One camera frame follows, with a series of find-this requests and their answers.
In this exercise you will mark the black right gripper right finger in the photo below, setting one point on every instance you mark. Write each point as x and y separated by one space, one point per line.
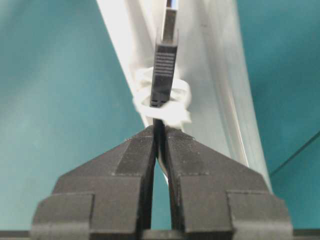
213 197

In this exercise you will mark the aluminium rail profile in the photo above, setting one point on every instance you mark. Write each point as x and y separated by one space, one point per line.
210 58

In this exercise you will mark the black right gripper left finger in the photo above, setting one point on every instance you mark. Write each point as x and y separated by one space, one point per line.
106 198

